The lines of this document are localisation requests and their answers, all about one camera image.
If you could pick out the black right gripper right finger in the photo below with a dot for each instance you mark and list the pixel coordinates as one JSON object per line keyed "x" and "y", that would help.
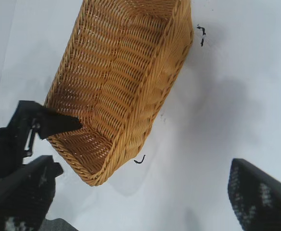
{"x": 263, "y": 199}

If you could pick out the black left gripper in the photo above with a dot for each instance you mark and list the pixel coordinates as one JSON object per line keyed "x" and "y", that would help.
{"x": 13, "y": 139}

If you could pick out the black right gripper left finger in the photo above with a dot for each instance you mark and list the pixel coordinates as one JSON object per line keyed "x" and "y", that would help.
{"x": 17, "y": 197}

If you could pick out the brown woven wicker basket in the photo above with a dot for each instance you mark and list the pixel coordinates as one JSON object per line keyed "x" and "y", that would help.
{"x": 121, "y": 72}

